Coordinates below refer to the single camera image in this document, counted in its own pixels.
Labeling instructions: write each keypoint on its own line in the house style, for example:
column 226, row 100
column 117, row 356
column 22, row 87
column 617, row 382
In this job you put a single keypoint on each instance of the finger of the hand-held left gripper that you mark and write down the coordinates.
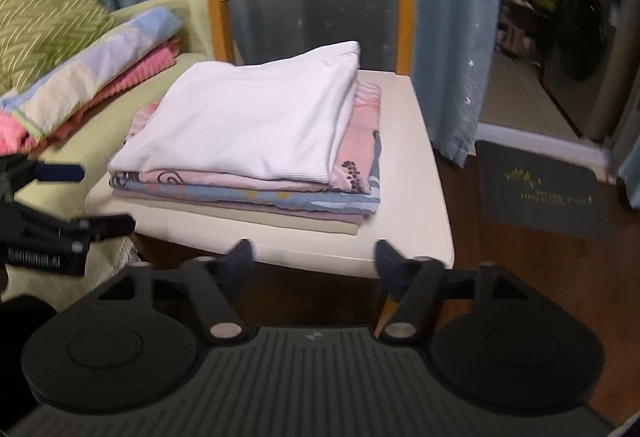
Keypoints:
column 60, row 173
column 100, row 226

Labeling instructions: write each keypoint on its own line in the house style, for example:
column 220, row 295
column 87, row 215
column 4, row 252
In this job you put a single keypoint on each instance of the beige folded garment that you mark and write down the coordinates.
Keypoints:
column 300, row 224

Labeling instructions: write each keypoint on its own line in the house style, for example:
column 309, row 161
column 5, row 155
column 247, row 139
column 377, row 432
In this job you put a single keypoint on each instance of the dark grey door mat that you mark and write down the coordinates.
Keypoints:
column 540, row 197

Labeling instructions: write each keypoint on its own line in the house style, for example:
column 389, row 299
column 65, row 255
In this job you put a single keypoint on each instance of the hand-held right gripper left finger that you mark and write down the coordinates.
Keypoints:
column 240, row 262

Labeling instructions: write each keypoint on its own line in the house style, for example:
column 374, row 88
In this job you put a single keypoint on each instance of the mauve folded garment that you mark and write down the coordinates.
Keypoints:
column 300, row 213

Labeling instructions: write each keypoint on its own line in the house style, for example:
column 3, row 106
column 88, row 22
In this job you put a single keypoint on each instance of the blue printed folded garment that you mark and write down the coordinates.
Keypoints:
column 300, row 199

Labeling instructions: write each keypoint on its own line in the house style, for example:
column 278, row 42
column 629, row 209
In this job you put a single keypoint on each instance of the pink printed folded garment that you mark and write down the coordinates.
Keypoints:
column 362, row 137

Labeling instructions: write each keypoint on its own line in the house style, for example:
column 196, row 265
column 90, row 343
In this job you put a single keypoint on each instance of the green covered sofa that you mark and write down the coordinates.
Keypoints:
column 75, row 197

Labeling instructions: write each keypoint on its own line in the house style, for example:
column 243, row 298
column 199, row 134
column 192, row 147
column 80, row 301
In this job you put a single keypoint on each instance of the pink folded blanket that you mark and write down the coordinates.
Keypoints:
column 135, row 67

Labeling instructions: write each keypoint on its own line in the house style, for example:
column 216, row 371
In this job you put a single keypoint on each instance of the pastel patchwork quilt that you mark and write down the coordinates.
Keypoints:
column 75, row 77

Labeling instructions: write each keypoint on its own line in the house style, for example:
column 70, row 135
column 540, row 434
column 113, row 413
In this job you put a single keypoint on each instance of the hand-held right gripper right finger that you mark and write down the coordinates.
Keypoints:
column 387, row 267

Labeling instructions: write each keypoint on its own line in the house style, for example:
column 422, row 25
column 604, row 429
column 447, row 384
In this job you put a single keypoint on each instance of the white garment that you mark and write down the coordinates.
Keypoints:
column 240, row 117

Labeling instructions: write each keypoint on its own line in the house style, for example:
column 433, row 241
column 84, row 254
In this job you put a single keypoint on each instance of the white door frame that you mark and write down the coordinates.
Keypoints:
column 540, row 139

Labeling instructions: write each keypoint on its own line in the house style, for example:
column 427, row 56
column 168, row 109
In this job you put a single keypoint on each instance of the wooden chair with cream seat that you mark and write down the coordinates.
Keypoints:
column 415, row 217

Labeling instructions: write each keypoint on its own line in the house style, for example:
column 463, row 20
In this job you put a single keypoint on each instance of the dark appliance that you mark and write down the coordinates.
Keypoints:
column 580, row 57

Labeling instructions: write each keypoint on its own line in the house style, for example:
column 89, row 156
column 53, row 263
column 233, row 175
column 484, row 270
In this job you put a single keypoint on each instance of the blue curtain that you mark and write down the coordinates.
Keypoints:
column 631, row 172
column 450, row 42

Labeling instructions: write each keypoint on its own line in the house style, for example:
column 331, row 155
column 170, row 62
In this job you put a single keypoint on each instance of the green herringbone pillow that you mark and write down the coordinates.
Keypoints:
column 45, row 17

